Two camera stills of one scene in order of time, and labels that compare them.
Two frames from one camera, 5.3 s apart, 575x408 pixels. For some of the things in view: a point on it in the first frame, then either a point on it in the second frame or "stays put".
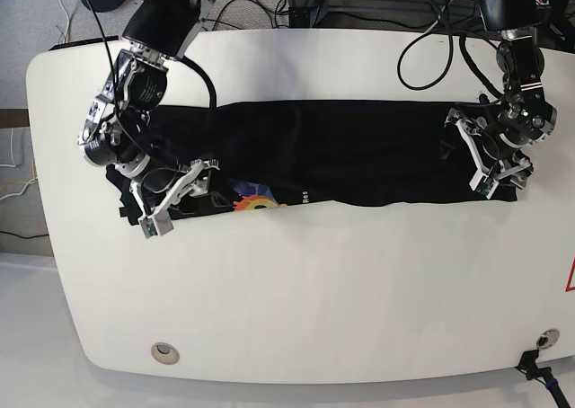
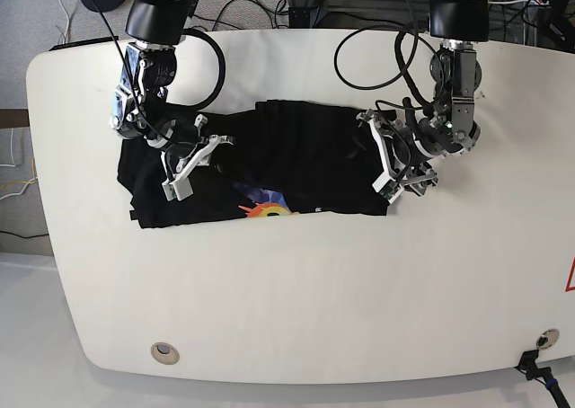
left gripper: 162,192 → 182,146
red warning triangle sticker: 571,279 stays put
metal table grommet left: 164,352 stays put
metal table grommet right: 548,339 stays put
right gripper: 496,158 → 405,149
